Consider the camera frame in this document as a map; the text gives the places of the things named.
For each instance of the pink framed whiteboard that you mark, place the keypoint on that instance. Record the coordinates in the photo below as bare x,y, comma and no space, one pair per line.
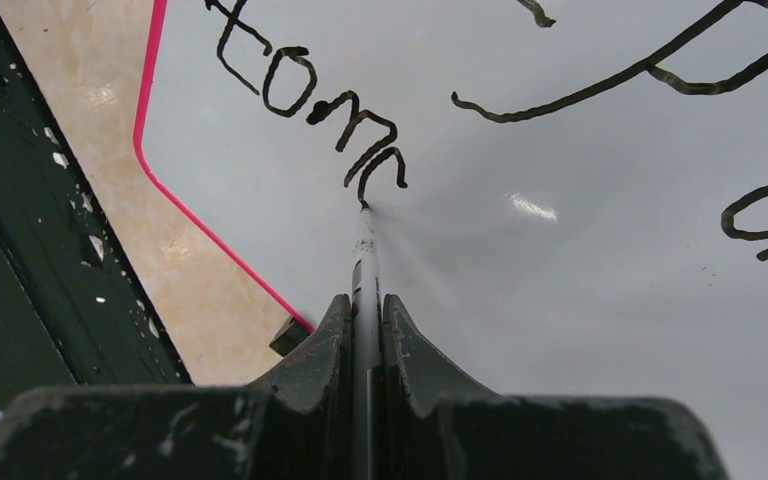
571,197

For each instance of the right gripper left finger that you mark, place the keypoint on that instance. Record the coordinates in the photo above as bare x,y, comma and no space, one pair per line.
290,423

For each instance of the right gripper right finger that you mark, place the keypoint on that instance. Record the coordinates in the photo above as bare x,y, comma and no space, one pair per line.
443,424

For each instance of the black whiteboard foot clip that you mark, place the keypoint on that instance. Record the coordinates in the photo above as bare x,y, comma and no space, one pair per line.
291,333

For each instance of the black white marker pen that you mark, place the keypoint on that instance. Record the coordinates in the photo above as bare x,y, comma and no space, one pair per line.
367,357

